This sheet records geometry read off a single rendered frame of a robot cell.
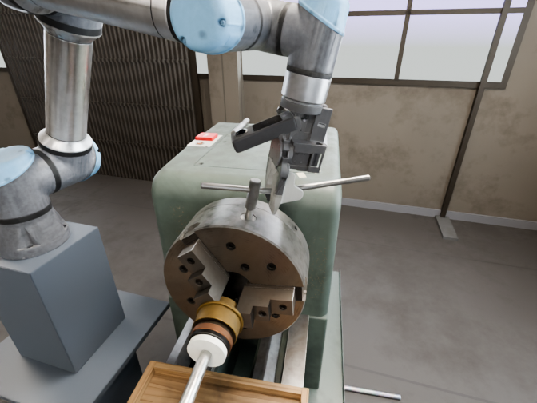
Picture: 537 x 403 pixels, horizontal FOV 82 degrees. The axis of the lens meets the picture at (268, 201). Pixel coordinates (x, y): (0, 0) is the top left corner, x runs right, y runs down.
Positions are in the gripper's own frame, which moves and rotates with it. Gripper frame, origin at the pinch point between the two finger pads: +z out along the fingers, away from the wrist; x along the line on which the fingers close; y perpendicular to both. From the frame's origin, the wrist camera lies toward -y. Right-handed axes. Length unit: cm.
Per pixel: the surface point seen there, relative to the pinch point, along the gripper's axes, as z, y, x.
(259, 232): 4.3, -1.9, -4.5
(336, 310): 68, 48, 28
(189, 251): 9.1, -14.6, -4.7
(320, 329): 41.2, 23.5, 0.4
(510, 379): 103, 151, 9
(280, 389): 34.7, 5.5, -18.0
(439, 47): -40, 171, 187
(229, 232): 5.4, -7.4, -3.3
